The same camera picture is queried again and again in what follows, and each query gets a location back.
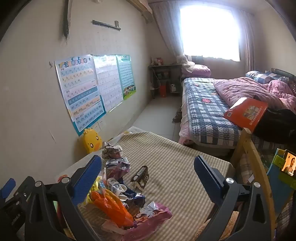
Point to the green chart wall poster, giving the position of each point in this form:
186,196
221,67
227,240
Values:
126,76

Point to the silver purple foil wrapper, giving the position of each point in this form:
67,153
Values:
118,166

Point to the blue foil wrapper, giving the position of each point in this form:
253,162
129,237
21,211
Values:
136,199

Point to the white wall outlet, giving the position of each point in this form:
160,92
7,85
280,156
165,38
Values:
98,126

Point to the grey brown wrapper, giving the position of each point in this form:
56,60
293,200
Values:
112,151

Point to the sheer pink curtain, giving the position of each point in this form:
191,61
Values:
166,27
248,39

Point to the orange plastic bag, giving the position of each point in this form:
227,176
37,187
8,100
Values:
111,206

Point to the beige checked tablecloth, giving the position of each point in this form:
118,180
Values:
175,176

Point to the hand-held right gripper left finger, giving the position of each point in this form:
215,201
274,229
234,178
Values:
89,180

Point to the small dark carton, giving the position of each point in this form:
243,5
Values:
141,177

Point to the red box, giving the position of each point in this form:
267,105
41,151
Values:
163,90

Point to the metal wall bracket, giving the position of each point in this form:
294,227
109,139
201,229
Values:
106,25

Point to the folded pink bedding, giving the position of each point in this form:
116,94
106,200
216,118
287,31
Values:
196,69

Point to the yellow duck stool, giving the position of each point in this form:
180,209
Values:
91,140

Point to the tan fluffy cloth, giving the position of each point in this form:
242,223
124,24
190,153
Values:
200,234

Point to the white black printed wrapper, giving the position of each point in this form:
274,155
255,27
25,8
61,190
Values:
114,185

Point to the pair of shoes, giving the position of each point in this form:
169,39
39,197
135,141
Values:
177,115

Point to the pink floral blanket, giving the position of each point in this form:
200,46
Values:
245,90

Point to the smartphone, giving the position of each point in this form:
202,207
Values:
290,163

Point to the white chart wall poster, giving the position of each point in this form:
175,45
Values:
108,81

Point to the wooden chair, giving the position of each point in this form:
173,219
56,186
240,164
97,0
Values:
251,148

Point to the blue plaid quilt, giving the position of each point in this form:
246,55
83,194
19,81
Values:
205,109

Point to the dark shelf table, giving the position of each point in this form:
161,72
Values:
165,67

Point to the orange book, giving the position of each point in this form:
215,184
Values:
247,113

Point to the pink bed sheet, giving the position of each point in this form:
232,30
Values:
183,129

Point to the wooden wall shelf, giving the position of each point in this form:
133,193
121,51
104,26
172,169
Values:
142,10

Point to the dark metal headboard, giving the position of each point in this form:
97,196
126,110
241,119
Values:
284,73

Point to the bright window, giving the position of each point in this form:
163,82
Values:
209,30

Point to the magenta snack wrapper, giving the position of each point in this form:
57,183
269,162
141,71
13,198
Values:
157,217

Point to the blue plaid pillow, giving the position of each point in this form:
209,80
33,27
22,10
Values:
260,77

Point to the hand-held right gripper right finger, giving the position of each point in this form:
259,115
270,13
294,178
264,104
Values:
207,178

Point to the yellow wrapper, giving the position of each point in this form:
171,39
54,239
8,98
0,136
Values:
96,188

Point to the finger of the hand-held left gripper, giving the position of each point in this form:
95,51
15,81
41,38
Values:
7,186

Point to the large blue letter wall poster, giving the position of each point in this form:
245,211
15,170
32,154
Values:
78,92

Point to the clear plastic bag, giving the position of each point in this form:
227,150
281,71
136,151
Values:
111,228

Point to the black bag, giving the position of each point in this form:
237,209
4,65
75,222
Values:
277,125

